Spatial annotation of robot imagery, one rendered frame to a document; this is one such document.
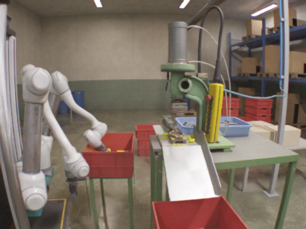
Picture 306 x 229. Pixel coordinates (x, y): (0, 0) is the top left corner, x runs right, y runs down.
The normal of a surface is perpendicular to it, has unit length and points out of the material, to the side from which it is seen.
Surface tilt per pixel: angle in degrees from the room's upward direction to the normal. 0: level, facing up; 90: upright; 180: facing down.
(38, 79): 84
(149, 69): 90
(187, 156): 30
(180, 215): 90
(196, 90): 90
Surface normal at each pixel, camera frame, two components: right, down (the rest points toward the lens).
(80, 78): 0.09, 0.17
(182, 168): 0.04, -0.77
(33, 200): 0.62, 0.24
